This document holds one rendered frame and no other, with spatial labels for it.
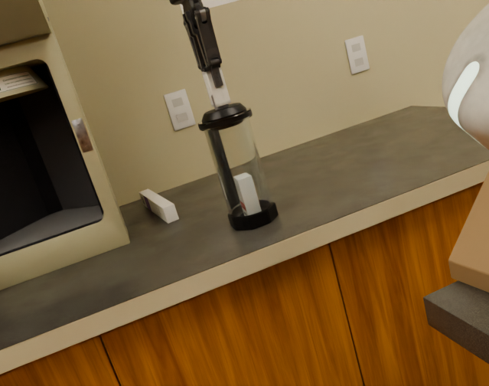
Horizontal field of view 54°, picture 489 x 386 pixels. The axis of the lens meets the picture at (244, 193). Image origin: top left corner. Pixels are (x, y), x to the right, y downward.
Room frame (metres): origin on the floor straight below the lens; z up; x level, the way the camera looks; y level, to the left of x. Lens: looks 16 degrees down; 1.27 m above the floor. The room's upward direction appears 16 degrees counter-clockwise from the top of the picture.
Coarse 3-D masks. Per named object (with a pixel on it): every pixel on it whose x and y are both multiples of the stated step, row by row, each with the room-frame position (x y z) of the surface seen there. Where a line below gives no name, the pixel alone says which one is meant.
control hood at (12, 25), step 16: (0, 0) 0.94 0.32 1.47; (16, 0) 0.95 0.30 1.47; (32, 0) 0.96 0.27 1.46; (0, 16) 0.96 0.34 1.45; (16, 16) 0.97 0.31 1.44; (32, 16) 0.98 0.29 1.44; (0, 32) 0.98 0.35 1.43; (16, 32) 0.99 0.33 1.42; (32, 32) 1.00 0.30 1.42; (48, 32) 1.02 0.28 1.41
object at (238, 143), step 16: (224, 128) 0.90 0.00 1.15; (240, 128) 0.91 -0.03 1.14; (208, 144) 0.94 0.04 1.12; (224, 144) 0.90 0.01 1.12; (240, 144) 0.90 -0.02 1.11; (224, 160) 0.91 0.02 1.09; (240, 160) 0.90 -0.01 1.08; (256, 160) 0.92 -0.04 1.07; (224, 176) 0.91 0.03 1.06; (240, 176) 0.90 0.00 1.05; (256, 176) 0.91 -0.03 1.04; (224, 192) 0.93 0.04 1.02; (240, 192) 0.90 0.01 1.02; (256, 192) 0.90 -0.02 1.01; (240, 208) 0.91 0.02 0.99; (256, 208) 0.90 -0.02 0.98
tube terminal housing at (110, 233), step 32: (0, 64) 1.01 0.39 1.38; (32, 64) 1.12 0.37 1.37; (64, 64) 1.07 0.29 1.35; (64, 96) 1.03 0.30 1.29; (96, 160) 1.04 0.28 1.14; (96, 192) 1.03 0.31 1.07; (96, 224) 1.03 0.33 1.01; (32, 256) 0.99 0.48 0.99; (64, 256) 1.01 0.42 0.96; (0, 288) 0.98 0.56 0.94
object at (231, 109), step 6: (216, 108) 0.94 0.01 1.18; (222, 108) 0.93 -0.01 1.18; (228, 108) 0.91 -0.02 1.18; (234, 108) 0.91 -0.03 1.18; (240, 108) 0.92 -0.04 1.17; (204, 114) 0.93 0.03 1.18; (210, 114) 0.92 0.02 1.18; (216, 114) 0.91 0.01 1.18; (222, 114) 0.90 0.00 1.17; (228, 114) 0.90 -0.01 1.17; (234, 114) 0.91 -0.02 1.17; (204, 120) 0.92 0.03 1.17; (210, 120) 0.91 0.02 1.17
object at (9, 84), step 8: (0, 72) 1.04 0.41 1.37; (8, 72) 1.05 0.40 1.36; (16, 72) 1.06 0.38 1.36; (24, 72) 1.07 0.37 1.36; (32, 72) 1.10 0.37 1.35; (0, 80) 1.03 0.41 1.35; (8, 80) 1.04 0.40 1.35; (16, 80) 1.05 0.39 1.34; (24, 80) 1.06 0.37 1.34; (32, 80) 1.07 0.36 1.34; (40, 80) 1.10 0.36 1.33; (0, 88) 1.03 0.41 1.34; (8, 88) 1.03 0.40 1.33; (16, 88) 1.04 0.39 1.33; (24, 88) 1.05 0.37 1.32; (32, 88) 1.06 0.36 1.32; (40, 88) 1.08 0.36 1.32; (0, 96) 1.02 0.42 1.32; (8, 96) 1.18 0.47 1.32; (16, 96) 1.19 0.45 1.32
